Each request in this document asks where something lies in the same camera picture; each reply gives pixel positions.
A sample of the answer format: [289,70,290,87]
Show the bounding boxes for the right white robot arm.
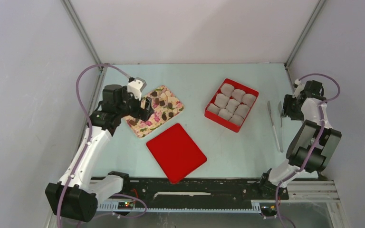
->
[257,80,342,199]

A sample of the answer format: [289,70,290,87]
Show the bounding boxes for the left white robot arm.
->
[45,79,154,226]

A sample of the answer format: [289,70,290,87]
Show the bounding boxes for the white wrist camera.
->
[127,77,147,101]
[293,79,304,98]

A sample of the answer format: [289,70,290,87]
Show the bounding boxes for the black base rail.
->
[98,178,289,212]

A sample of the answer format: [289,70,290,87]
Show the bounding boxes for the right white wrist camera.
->
[293,79,304,98]

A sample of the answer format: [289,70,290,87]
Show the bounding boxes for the white handled metal tongs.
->
[267,100,284,153]

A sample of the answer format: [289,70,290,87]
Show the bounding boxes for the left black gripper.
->
[116,86,154,122]

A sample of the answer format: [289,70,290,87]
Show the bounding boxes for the red chocolate box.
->
[204,78,259,133]

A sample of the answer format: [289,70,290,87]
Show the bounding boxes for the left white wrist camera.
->
[127,77,147,101]

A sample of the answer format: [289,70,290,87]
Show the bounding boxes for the red box lid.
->
[146,123,207,184]

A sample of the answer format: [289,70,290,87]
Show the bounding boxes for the floral pattern tray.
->
[124,85,185,138]

